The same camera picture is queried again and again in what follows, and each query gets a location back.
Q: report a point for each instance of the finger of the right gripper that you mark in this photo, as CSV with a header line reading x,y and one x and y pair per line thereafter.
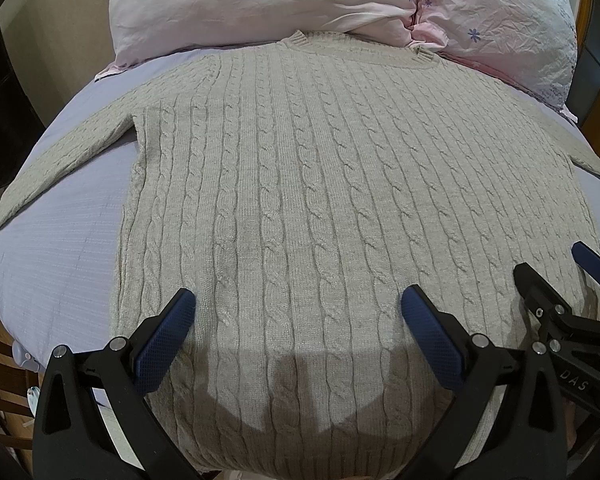
x,y
539,293
587,259

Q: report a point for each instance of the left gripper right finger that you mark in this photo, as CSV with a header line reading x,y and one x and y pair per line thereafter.
x,y
527,439

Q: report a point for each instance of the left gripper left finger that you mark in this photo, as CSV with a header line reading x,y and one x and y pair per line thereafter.
x,y
71,440

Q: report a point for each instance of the dark wooden bedside furniture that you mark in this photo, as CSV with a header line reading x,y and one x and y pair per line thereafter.
x,y
16,420

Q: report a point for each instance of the lavender bed sheet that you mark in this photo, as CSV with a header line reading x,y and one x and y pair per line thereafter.
x,y
65,239

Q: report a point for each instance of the wooden headboard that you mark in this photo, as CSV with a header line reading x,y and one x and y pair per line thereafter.
x,y
586,90

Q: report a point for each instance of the pink floral right pillow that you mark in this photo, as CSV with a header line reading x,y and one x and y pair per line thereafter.
x,y
530,44

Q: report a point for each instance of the pink floral pillow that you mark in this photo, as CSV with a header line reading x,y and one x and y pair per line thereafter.
x,y
145,29
530,44

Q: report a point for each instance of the pink floral left pillow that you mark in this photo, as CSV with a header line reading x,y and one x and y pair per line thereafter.
x,y
145,29

